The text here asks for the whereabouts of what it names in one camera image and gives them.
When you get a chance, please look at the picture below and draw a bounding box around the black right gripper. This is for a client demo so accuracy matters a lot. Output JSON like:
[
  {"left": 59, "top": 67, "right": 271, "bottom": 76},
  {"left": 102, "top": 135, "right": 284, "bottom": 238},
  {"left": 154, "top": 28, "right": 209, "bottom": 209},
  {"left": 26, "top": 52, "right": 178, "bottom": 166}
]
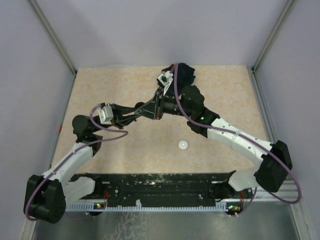
[{"left": 135, "top": 88, "right": 193, "bottom": 120}]

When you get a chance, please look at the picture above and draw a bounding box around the white earbud charging case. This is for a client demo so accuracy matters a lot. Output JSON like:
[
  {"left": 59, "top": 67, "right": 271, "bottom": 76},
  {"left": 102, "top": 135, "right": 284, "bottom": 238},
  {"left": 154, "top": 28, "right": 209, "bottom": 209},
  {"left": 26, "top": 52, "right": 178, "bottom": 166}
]
[{"left": 178, "top": 140, "right": 189, "bottom": 150}]

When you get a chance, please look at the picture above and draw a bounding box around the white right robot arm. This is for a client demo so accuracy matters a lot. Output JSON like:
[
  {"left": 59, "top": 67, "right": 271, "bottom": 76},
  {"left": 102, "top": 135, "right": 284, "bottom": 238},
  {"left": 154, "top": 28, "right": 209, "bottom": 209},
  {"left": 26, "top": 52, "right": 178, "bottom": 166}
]
[{"left": 134, "top": 85, "right": 293, "bottom": 198}]

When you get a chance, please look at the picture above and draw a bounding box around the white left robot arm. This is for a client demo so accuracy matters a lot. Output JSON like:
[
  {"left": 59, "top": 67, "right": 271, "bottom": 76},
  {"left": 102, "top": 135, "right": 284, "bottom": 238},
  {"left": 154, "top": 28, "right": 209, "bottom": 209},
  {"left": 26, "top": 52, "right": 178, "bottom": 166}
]
[{"left": 23, "top": 103, "right": 137, "bottom": 224}]

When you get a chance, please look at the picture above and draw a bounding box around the dark navy folded cloth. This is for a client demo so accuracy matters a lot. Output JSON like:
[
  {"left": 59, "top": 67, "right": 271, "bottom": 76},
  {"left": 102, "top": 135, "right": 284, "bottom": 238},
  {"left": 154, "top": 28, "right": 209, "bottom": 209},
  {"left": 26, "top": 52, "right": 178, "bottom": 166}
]
[{"left": 159, "top": 62, "right": 197, "bottom": 97}]

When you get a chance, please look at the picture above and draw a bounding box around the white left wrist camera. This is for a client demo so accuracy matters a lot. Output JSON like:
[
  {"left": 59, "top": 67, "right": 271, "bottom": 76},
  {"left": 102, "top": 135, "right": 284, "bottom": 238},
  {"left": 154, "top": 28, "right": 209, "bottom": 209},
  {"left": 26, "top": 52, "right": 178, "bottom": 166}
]
[{"left": 98, "top": 103, "right": 114, "bottom": 125}]

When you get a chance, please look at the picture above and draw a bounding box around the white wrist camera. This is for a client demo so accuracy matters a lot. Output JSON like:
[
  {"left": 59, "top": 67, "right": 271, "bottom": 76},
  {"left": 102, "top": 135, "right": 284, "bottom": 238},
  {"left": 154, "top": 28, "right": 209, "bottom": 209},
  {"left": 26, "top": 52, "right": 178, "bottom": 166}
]
[
  {"left": 157, "top": 70, "right": 174, "bottom": 96},
  {"left": 98, "top": 103, "right": 114, "bottom": 125}
]

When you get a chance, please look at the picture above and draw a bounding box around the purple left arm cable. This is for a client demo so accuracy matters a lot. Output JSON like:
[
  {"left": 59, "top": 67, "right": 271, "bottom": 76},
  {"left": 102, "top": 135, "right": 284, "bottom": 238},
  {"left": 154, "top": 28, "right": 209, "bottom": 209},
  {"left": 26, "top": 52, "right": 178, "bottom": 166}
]
[{"left": 23, "top": 104, "right": 130, "bottom": 221}]

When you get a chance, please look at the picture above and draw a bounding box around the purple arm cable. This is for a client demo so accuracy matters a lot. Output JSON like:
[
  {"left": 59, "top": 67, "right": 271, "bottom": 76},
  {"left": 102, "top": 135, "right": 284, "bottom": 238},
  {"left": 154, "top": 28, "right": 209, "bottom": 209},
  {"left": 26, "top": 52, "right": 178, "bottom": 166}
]
[
  {"left": 173, "top": 62, "right": 303, "bottom": 217},
  {"left": 23, "top": 104, "right": 130, "bottom": 221}
]

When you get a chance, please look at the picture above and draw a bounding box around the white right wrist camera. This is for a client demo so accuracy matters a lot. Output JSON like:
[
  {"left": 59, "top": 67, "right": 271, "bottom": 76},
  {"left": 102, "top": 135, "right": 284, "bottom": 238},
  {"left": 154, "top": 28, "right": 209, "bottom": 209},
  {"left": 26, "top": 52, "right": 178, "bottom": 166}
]
[{"left": 157, "top": 70, "right": 174, "bottom": 96}]

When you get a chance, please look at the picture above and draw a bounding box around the white cable duct strip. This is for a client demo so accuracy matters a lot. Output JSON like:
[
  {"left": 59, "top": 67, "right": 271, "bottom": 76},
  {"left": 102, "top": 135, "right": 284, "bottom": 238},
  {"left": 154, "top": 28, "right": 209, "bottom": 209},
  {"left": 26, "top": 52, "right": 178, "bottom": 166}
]
[{"left": 64, "top": 201, "right": 241, "bottom": 213}]

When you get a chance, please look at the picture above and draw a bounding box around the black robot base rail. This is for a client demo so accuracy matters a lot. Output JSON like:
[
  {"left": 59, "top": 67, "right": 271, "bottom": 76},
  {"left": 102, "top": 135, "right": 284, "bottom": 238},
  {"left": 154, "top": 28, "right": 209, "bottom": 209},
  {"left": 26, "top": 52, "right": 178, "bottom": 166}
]
[{"left": 71, "top": 173, "right": 253, "bottom": 210}]

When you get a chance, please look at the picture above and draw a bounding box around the aluminium corner post right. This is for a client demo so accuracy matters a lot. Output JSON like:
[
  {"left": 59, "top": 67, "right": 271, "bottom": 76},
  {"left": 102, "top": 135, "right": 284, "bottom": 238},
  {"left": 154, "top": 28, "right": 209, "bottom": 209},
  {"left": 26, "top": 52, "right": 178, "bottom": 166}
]
[{"left": 250, "top": 0, "right": 297, "bottom": 73}]

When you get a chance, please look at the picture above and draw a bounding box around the aluminium corner post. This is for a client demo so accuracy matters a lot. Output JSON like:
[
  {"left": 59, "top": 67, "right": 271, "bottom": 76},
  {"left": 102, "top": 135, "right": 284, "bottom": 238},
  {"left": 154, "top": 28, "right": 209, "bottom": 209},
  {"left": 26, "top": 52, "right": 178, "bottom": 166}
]
[
  {"left": 250, "top": 0, "right": 297, "bottom": 73},
  {"left": 27, "top": 0, "right": 78, "bottom": 77}
]

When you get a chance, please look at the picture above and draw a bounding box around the aluminium corner post left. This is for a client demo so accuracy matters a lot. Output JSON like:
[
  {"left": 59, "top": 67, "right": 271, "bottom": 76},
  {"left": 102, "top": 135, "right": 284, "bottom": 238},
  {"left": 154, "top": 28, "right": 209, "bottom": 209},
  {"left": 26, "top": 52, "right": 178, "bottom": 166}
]
[{"left": 27, "top": 0, "right": 78, "bottom": 77}]

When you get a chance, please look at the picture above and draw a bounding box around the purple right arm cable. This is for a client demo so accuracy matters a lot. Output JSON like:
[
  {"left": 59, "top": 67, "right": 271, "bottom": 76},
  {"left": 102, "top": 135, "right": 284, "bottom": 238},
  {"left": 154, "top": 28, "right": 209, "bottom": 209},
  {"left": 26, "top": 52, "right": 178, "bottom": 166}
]
[{"left": 173, "top": 62, "right": 303, "bottom": 217}]

